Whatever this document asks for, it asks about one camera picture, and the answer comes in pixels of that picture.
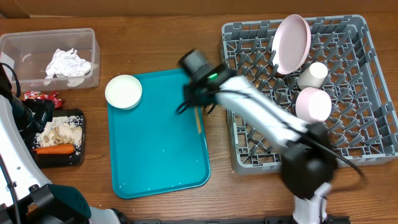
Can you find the black plastic bin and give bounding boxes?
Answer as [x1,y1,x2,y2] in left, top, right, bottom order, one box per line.
[30,108,86,168]

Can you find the clear plastic bin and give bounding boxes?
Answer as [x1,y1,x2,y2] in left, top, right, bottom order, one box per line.
[1,28,101,92]

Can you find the pink round plate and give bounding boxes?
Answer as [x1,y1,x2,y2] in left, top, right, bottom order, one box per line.
[272,14,311,75]

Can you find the white napkin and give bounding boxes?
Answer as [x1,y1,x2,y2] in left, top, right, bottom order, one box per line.
[45,48,91,88]

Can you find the orange carrot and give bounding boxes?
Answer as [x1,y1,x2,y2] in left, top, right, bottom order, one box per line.
[32,144,75,154]

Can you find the pink bowl with food scraps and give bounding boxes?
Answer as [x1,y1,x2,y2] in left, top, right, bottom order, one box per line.
[295,87,332,123]

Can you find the wooden chopstick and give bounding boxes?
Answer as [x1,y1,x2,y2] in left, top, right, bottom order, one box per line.
[194,106,202,134]

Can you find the white bowl with food scraps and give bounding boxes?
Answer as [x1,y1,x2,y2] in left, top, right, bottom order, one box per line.
[104,75,142,110]

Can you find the red snack wrapper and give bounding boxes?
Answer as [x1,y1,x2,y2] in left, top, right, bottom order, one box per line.
[23,91,64,109]

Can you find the white plastic cup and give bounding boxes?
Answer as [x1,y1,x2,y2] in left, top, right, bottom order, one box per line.
[297,62,328,90]

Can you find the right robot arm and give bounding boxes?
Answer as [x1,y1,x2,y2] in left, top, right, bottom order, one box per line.
[177,49,338,223]

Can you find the grey dishwasher rack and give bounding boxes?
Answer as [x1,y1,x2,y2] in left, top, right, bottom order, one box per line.
[220,15,397,166]

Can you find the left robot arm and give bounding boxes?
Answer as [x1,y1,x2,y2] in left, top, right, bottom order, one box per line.
[1,63,130,224]

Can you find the spilled rice and scraps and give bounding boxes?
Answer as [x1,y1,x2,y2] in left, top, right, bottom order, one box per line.
[32,116,83,149]

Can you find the teal serving tray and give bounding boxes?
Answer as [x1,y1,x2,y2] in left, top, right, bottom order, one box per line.
[108,69,211,199]

